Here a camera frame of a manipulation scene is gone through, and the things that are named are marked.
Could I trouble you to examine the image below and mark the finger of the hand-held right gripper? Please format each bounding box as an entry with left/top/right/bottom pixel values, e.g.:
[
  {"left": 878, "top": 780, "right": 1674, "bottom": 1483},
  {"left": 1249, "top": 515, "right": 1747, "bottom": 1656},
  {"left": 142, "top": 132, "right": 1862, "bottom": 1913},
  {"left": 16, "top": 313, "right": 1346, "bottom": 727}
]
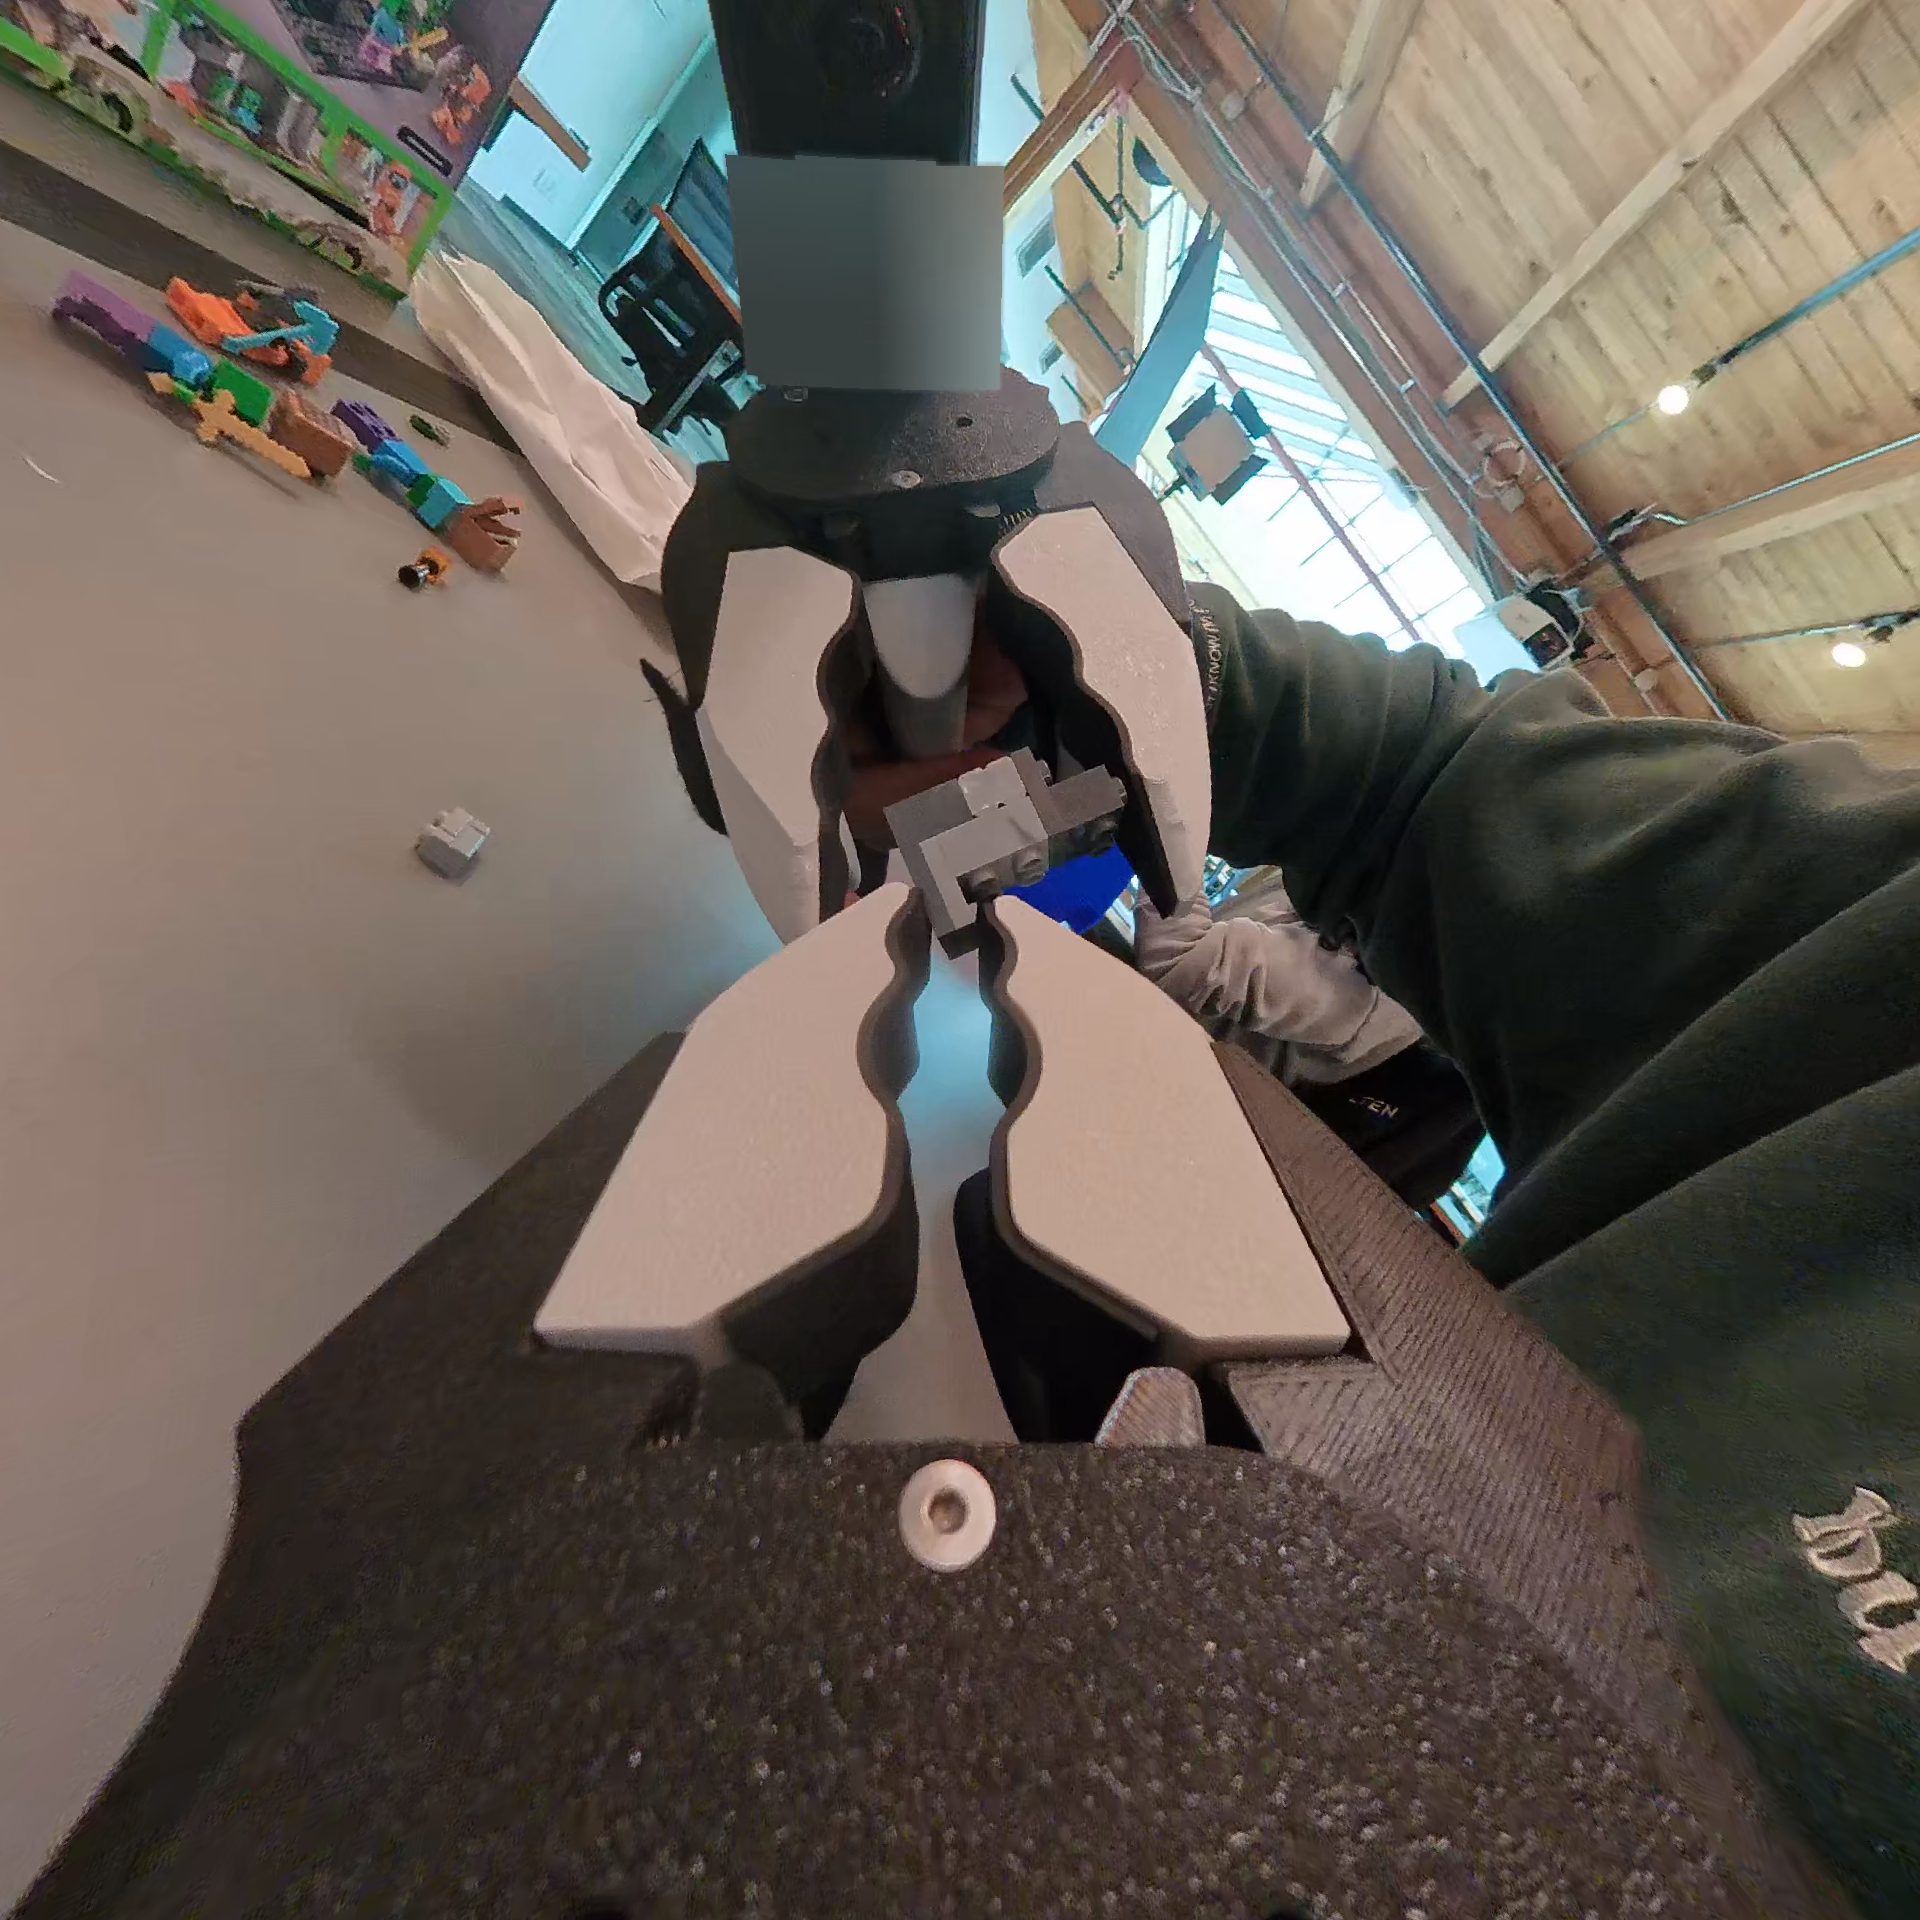
[
  {"left": 990, "top": 497, "right": 1215, "bottom": 921},
  {"left": 695, "top": 543, "right": 874, "bottom": 945}
]

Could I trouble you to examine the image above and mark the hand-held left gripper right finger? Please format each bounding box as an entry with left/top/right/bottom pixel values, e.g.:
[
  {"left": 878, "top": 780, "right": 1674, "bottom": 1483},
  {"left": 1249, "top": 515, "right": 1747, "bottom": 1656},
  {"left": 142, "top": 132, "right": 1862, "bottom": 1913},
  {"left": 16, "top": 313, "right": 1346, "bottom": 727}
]
[{"left": 956, "top": 895, "right": 1359, "bottom": 1447}]

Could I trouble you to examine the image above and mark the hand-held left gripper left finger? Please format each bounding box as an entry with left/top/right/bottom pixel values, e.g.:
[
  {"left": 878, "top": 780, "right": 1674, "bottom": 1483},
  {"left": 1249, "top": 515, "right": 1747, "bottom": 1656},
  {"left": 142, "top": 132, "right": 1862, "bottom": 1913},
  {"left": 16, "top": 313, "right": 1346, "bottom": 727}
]
[{"left": 534, "top": 881, "right": 923, "bottom": 1445}]

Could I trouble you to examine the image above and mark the grey toy brick assembly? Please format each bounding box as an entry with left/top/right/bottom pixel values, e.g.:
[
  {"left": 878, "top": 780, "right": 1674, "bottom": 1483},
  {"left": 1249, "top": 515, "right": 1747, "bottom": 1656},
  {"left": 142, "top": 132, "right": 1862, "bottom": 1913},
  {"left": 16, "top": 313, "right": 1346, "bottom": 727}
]
[{"left": 886, "top": 749, "right": 1128, "bottom": 961}]

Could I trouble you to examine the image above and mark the person's right forearm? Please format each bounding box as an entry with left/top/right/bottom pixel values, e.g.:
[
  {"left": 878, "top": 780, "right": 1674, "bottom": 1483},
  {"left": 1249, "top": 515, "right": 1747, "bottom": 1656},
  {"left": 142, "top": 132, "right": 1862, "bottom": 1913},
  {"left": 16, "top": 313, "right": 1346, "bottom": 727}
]
[{"left": 1191, "top": 582, "right": 1920, "bottom": 1254}]

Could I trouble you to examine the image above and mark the grey desk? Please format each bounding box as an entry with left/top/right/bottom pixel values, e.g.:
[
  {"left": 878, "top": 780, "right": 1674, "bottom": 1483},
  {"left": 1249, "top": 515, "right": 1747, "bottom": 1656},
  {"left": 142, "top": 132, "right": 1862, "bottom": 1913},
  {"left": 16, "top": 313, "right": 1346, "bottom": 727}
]
[{"left": 0, "top": 135, "right": 819, "bottom": 1883}]

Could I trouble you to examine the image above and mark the person's right hand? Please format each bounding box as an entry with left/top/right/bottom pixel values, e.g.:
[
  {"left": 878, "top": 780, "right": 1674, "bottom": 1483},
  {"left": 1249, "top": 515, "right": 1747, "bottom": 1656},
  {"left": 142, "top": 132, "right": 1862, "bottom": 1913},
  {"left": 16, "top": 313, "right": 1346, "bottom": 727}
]
[{"left": 967, "top": 627, "right": 1062, "bottom": 752}]

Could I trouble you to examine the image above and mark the studio light panel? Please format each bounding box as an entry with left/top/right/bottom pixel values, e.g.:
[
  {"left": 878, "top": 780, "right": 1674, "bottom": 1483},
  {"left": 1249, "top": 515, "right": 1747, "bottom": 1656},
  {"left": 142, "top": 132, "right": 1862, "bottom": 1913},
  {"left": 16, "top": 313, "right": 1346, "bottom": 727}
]
[{"left": 1161, "top": 381, "right": 1278, "bottom": 507}]

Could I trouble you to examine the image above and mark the blue plastic bin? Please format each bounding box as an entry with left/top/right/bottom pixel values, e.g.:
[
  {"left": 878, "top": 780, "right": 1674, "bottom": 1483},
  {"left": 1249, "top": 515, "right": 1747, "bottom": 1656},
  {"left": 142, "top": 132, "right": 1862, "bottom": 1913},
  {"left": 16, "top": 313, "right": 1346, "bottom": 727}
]
[{"left": 1007, "top": 848, "right": 1136, "bottom": 935}]

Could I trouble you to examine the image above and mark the black office chair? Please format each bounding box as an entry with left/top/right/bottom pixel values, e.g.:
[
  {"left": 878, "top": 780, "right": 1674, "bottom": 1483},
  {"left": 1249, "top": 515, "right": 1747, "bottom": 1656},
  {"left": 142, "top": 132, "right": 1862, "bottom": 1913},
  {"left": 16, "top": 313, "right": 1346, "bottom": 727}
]
[{"left": 599, "top": 141, "right": 747, "bottom": 437}]

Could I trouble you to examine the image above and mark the black panel on wooden easel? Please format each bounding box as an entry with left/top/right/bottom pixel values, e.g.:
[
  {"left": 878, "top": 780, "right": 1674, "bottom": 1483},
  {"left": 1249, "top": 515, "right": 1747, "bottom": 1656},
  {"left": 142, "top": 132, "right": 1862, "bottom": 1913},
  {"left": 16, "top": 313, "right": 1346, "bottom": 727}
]
[{"left": 1092, "top": 223, "right": 1225, "bottom": 471}]

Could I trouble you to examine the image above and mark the white paper bag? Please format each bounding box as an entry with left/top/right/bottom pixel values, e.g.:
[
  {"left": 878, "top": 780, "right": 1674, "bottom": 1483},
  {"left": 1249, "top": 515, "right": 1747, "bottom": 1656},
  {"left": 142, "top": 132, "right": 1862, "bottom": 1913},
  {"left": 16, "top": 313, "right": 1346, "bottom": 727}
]
[{"left": 412, "top": 246, "right": 699, "bottom": 589}]

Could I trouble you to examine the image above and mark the purple turquoise toy figure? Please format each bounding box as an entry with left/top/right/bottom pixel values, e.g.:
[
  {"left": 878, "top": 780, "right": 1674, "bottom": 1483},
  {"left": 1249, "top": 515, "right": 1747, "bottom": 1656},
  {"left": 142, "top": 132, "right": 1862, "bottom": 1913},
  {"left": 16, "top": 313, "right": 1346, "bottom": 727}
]
[{"left": 329, "top": 397, "right": 476, "bottom": 531}]

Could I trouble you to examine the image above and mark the brown toy crate brick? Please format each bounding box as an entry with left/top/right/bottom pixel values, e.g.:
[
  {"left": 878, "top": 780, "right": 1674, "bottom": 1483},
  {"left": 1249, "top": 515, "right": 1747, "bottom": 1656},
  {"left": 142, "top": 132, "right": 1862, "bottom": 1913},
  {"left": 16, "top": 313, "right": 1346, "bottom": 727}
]
[{"left": 271, "top": 387, "right": 359, "bottom": 480}]

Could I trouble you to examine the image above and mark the person's green sweatshirt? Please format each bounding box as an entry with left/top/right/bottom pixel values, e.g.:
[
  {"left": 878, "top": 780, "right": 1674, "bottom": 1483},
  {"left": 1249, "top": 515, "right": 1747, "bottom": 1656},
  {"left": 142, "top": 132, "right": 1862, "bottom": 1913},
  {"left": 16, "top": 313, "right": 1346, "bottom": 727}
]
[{"left": 1463, "top": 884, "right": 1920, "bottom": 1920}]

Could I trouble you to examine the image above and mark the orange plate with turquoise tool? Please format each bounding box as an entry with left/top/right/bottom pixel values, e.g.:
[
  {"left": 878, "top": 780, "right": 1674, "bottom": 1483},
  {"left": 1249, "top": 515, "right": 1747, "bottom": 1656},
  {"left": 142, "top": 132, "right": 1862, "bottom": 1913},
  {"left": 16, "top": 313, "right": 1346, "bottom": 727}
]
[{"left": 166, "top": 276, "right": 336, "bottom": 387}]

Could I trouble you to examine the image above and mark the green toy brick set box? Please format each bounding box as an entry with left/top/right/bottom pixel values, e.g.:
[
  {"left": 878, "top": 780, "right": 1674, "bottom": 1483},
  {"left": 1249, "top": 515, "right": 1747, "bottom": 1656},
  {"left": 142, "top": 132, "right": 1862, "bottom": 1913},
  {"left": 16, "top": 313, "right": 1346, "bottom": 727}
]
[{"left": 0, "top": 0, "right": 561, "bottom": 297}]

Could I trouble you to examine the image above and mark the toy figure with yellow sword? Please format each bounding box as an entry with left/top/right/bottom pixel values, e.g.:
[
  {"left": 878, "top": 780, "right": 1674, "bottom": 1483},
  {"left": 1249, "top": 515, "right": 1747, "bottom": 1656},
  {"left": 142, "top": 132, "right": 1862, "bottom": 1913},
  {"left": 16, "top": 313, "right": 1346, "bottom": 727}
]
[{"left": 54, "top": 272, "right": 319, "bottom": 485}]

